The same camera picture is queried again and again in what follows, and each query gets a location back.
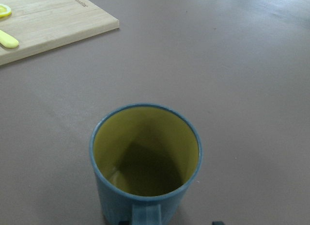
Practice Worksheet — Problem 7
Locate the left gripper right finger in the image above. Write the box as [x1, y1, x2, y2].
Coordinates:
[212, 221, 223, 225]

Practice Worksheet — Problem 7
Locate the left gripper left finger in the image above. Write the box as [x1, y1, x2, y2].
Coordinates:
[118, 220, 131, 225]

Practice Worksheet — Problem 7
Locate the blue mug yellow inside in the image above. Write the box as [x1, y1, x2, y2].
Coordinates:
[89, 103, 202, 225]

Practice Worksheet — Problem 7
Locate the yellow plastic knife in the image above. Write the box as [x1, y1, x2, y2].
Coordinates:
[0, 30, 19, 48]

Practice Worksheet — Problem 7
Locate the bamboo cutting board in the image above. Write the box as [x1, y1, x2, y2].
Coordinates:
[0, 0, 120, 65]

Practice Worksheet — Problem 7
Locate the lemon slice top pair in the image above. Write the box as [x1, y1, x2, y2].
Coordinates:
[0, 3, 12, 18]

